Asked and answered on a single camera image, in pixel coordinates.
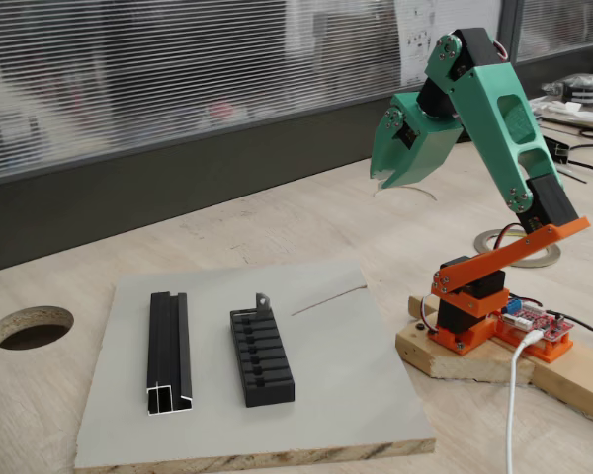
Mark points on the white flat round object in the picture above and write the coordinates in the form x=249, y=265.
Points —
x=583, y=117

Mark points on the long wooden plank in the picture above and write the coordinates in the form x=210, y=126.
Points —
x=583, y=390

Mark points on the grey chipboard panel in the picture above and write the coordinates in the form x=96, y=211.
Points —
x=346, y=385

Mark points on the black aluminium profile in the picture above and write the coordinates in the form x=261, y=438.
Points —
x=168, y=355

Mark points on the wooden base block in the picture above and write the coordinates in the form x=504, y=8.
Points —
x=474, y=365

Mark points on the black device in plastic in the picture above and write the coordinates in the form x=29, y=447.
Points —
x=580, y=89

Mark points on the long black background profile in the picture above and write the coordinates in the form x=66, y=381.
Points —
x=558, y=148

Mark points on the red controller board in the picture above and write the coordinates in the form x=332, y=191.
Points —
x=538, y=321

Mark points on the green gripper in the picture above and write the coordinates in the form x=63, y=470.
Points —
x=429, y=147

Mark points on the small grey metal bracket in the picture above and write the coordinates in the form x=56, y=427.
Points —
x=262, y=308

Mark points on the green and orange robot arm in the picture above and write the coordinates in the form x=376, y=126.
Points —
x=474, y=108

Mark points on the black slotted holder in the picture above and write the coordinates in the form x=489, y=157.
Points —
x=267, y=360

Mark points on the paper sheet on window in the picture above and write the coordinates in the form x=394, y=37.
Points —
x=415, y=29

